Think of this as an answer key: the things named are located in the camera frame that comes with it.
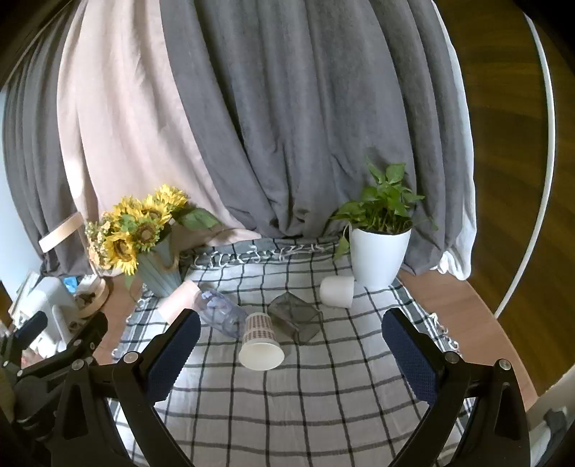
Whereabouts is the pink cup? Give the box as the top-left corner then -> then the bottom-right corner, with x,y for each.
157,279 -> 201,324

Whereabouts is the patterned paper cup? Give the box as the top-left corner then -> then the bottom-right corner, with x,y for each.
238,312 -> 286,371

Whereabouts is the checked tablecloth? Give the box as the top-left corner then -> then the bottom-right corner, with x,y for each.
108,238 -> 477,467

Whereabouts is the grey curtain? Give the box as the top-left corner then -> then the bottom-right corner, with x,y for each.
2,45 -> 97,277
159,0 -> 463,277

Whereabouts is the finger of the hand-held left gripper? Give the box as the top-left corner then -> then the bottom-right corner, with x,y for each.
0,311 -> 48,360
18,311 -> 109,382

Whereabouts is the white cup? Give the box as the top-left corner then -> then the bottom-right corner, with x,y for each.
320,276 -> 355,309

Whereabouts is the white and grey object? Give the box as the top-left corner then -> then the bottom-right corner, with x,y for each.
525,395 -> 573,467

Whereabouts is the clear plastic bottle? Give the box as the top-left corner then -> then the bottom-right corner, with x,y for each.
193,285 -> 249,338

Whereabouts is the white appliance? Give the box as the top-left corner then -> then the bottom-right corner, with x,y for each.
13,276 -> 82,355

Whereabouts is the blue-green ribbed vase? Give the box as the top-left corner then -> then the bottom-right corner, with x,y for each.
135,225 -> 183,299

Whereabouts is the white curtain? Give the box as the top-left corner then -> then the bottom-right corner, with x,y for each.
431,13 -> 478,281

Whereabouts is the sunflower bouquet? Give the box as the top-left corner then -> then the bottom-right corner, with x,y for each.
85,184 -> 221,277

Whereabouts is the white curved pipe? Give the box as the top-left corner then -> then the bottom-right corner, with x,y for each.
492,9 -> 560,319

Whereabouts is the pink curtain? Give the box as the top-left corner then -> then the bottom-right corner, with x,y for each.
58,0 -> 261,270

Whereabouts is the white plant pot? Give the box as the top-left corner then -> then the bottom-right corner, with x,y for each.
348,225 -> 413,290

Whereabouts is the green leafy plant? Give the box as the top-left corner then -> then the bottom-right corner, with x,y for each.
330,162 -> 438,261

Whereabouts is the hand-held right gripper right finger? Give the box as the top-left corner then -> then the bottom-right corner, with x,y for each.
382,308 -> 533,467

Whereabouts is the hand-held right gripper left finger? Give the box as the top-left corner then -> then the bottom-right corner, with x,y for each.
54,309 -> 201,467

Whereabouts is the grey transparent square cup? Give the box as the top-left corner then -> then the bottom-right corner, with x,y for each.
268,292 -> 323,346

